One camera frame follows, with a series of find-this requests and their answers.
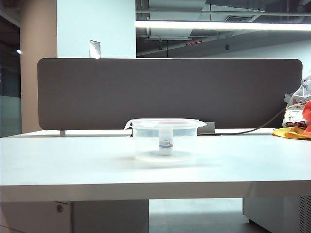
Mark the small white medicine bottle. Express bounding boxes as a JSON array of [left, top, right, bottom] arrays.
[[159, 126, 174, 156]]

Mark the grey cable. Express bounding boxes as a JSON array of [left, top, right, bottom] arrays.
[[215, 108, 286, 135]]

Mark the white printed plastic bag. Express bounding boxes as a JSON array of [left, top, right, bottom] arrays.
[[283, 75, 311, 128]]

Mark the ceiling vent grille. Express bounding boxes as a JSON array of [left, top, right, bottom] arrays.
[[225, 15, 255, 22]]

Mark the long ceiling light strip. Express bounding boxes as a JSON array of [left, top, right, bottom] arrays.
[[135, 20, 311, 31]]

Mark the white drawer cabinet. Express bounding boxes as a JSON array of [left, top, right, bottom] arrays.
[[0, 200, 149, 233]]

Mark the metal wall plate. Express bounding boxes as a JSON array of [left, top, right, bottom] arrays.
[[88, 39, 101, 59]]

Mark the red-orange cloth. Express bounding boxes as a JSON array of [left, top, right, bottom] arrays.
[[302, 100, 311, 135]]

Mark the round transparent clip lid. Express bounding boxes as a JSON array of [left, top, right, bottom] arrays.
[[125, 117, 208, 130]]

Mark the white vented cabinet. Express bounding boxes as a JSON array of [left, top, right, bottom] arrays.
[[242, 195, 311, 233]]

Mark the yellow cloth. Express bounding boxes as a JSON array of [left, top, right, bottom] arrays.
[[272, 126, 311, 141]]

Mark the round transparent plastic box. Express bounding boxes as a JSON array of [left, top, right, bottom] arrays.
[[131, 118, 198, 163]]

